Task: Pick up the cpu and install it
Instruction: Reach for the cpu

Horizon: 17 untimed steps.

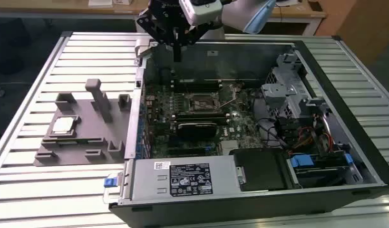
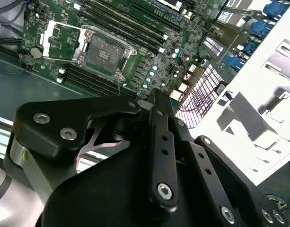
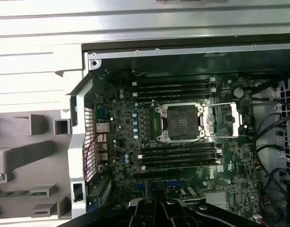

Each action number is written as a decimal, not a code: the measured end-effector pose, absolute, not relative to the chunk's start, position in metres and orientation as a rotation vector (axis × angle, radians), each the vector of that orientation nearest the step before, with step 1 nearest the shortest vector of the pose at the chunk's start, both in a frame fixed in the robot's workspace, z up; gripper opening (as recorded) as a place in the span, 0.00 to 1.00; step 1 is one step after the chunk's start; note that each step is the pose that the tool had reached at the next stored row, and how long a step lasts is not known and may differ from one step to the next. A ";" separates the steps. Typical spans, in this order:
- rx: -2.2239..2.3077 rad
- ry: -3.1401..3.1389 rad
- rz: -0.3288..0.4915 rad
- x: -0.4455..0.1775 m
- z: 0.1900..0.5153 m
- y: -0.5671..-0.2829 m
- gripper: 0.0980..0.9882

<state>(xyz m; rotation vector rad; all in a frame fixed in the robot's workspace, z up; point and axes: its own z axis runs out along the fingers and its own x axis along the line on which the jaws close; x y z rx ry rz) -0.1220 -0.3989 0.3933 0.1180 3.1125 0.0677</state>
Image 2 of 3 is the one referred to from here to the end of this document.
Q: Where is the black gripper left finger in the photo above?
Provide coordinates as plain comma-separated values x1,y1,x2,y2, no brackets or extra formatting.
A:
5,87,180,210

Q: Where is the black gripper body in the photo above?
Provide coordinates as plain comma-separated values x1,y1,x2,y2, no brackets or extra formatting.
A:
42,113,222,227

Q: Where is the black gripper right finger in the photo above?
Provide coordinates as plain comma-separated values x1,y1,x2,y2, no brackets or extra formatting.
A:
169,96,290,227

